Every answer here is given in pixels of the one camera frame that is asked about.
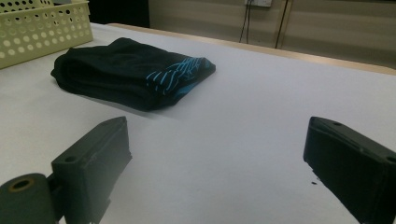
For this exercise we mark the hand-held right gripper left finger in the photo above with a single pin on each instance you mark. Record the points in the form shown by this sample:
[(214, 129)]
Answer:
[(90, 161)]

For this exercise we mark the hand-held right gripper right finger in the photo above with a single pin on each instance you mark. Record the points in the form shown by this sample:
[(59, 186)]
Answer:
[(355, 168)]

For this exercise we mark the black shorts with blue stripes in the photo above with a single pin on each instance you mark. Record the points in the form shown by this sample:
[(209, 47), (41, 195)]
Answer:
[(118, 71)]

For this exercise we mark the pale yellow perforated plastic basket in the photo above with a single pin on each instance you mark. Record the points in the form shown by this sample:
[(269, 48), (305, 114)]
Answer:
[(40, 34)]

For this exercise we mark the white table mat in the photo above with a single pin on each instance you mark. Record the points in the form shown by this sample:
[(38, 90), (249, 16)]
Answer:
[(233, 140)]

